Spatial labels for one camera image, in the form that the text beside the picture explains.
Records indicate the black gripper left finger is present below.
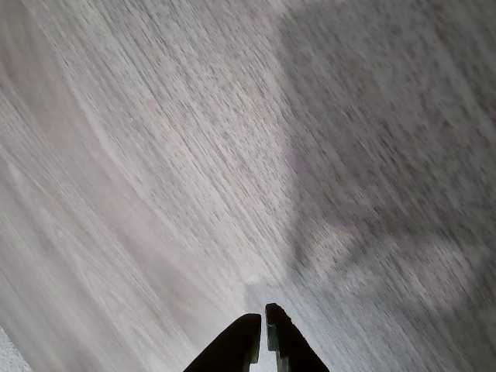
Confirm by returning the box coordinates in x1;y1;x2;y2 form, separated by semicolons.
181;312;263;372

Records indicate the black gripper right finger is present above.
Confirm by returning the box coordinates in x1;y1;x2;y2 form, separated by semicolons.
264;302;330;372

